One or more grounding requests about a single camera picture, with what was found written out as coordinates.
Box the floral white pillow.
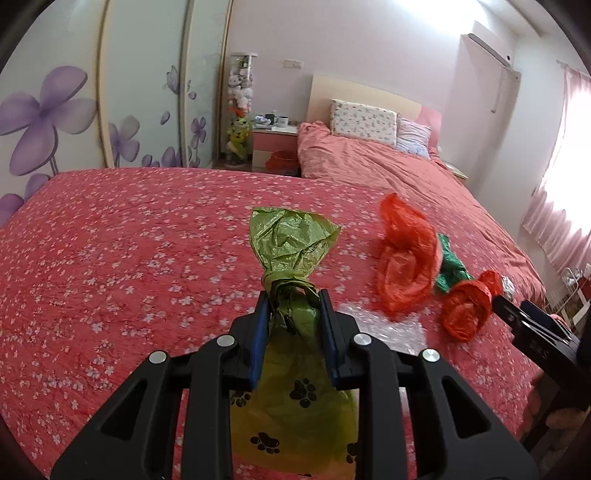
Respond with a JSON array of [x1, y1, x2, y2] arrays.
[[331, 99, 398, 147]]

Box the wall air conditioner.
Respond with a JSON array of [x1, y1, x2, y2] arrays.
[[467, 32, 514, 67]]

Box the clear bubble wrap bag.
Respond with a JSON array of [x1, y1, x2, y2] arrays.
[[338, 303, 427, 355]]

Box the salmon pink duvet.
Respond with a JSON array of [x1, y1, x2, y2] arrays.
[[297, 121, 546, 305]]

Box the beige pink headboard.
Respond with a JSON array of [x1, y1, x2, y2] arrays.
[[305, 74, 442, 148]]

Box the orange plastic bag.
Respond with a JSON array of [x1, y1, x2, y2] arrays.
[[377, 193, 443, 314], [440, 270, 504, 342]]

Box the sliding flower wardrobe doors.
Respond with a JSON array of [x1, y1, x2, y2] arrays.
[[1, 1, 232, 221]]

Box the small red bin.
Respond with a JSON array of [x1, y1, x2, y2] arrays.
[[266, 150, 301, 176]]

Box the orange gloved right hand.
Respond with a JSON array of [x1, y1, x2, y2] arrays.
[[521, 313, 591, 434]]

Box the far side nightstand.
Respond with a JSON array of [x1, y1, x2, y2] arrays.
[[443, 161, 469, 184]]

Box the green plastic bag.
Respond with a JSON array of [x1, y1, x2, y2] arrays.
[[435, 233, 474, 294]]

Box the white wall socket plate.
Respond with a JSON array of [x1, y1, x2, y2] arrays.
[[283, 59, 304, 70]]

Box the pink white nightstand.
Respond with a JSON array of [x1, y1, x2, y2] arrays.
[[252, 125, 297, 172]]

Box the plush toy display tube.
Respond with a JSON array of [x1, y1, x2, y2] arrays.
[[224, 52, 256, 169]]

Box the white wire shelf rack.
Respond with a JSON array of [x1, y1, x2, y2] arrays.
[[545, 264, 590, 328]]

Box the pink window curtain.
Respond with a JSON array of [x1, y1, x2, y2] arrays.
[[521, 66, 590, 271]]

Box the red floral bedspread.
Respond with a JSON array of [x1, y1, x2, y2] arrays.
[[0, 166, 546, 480]]

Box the pink striped pillow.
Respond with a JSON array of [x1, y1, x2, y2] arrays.
[[396, 116, 432, 159]]

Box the olive paw-print plastic bag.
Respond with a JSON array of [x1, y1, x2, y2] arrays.
[[230, 207, 358, 479]]

